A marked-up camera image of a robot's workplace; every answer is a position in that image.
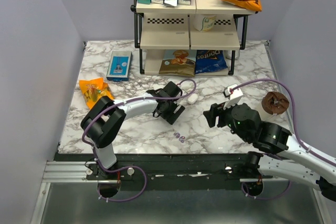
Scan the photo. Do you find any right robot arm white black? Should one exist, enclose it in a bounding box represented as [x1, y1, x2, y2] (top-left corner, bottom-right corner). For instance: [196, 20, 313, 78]
[203, 103, 335, 201]

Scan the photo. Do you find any gold brown snack bag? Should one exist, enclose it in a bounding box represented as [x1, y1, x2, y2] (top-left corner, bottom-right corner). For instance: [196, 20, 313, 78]
[159, 49, 197, 77]

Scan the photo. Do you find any purple cable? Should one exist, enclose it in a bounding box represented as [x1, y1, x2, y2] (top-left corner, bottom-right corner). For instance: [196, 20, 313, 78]
[229, 78, 336, 201]
[81, 78, 197, 203]

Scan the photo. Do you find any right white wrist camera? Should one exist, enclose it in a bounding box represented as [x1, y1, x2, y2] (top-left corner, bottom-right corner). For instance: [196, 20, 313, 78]
[223, 84, 243, 109]

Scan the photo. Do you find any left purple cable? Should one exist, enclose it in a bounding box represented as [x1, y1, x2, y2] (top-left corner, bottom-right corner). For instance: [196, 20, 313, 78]
[81, 78, 197, 203]

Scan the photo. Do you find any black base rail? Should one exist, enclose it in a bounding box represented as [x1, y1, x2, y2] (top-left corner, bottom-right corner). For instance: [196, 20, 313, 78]
[54, 152, 262, 192]

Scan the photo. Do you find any beige black shelf rack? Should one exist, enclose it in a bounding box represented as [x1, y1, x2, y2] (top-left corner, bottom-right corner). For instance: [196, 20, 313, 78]
[130, 0, 254, 75]

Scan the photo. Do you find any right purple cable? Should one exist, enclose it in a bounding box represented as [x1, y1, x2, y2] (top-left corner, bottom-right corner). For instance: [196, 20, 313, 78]
[229, 78, 336, 201]

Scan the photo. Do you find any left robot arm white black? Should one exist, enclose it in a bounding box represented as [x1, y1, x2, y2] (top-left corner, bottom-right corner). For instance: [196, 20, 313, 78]
[80, 81, 185, 179]

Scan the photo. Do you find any blue razor box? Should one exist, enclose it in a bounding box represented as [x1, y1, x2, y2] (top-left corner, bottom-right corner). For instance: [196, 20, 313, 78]
[106, 50, 132, 82]

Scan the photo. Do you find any orange candy bag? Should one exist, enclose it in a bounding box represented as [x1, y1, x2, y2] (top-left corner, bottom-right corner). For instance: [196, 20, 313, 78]
[79, 78, 114, 109]

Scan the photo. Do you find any white yogurt cup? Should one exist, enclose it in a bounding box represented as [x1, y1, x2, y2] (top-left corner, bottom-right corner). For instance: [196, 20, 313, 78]
[193, 14, 216, 32]

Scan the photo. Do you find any blue Doritos bag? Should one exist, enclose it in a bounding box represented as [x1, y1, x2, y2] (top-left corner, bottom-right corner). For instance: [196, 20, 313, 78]
[195, 50, 228, 74]

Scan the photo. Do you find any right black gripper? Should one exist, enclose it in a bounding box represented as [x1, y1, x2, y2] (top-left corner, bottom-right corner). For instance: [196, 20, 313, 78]
[202, 97, 250, 142]

